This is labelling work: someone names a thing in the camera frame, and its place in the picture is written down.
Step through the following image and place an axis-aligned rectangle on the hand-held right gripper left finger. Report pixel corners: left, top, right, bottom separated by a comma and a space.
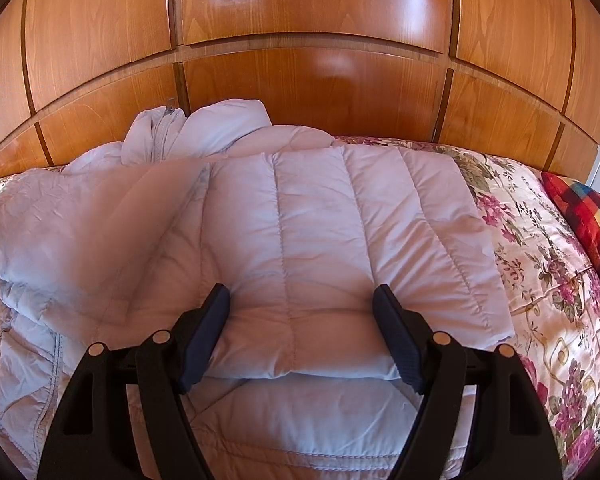
36, 282, 231, 480

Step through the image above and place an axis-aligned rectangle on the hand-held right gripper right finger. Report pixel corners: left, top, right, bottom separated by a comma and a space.
372, 283, 564, 480

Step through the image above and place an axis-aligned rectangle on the red plaid pillow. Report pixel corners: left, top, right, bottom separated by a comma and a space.
540, 171, 600, 328

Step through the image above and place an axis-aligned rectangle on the wooden panelled headboard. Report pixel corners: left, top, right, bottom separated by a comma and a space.
0, 0, 600, 186

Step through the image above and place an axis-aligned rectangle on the floral bedspread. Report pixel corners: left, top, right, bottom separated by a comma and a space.
0, 135, 600, 480

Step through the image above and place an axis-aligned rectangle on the white puffer jacket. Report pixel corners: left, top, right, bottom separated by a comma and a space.
0, 97, 514, 480

